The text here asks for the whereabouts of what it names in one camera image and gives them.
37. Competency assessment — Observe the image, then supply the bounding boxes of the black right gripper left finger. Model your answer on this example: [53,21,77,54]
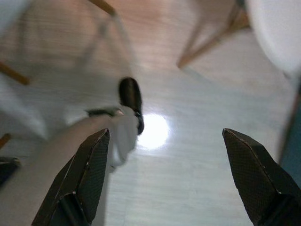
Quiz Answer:
[32,128,111,226]

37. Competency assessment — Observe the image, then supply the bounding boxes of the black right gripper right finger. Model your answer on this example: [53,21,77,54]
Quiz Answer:
[222,128,301,226]

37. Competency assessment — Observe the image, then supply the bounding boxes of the white shell chair wooden legs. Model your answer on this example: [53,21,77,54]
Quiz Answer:
[176,0,301,76]
[0,0,134,146]

